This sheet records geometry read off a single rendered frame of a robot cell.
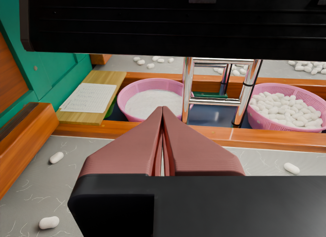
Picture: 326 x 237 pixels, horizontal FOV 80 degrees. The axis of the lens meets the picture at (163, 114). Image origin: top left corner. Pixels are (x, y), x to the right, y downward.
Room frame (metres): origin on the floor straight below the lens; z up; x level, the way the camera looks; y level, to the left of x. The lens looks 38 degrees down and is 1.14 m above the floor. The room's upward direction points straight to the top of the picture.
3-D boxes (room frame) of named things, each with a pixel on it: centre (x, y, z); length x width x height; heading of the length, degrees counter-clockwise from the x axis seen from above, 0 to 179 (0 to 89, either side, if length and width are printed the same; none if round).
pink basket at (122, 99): (0.57, 0.02, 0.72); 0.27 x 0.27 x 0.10
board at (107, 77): (0.59, 0.24, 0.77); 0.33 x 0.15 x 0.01; 175
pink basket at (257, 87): (0.53, -0.41, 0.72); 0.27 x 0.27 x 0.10
